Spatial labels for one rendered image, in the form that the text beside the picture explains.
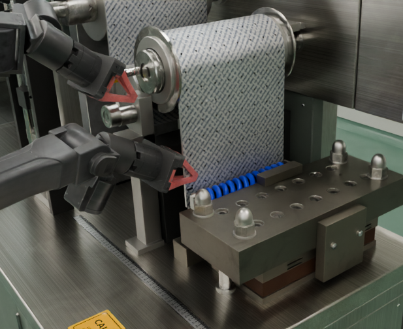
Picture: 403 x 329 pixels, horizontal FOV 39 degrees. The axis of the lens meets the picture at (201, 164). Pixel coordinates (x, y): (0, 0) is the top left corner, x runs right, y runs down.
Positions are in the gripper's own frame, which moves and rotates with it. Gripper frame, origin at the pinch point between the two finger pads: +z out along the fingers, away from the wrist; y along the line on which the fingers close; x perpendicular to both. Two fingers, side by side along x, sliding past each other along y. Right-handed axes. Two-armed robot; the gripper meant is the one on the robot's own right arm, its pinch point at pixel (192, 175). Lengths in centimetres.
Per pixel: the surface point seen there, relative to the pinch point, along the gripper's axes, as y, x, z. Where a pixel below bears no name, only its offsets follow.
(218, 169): 0.2, 2.5, 5.1
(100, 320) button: 8.5, -24.3, -13.6
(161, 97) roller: -3.8, 10.9, -9.5
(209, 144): 0.3, 6.3, 1.0
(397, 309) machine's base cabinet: 25.6, -9.8, 37.3
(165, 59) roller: -1.6, 16.9, -13.0
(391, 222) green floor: -77, -6, 202
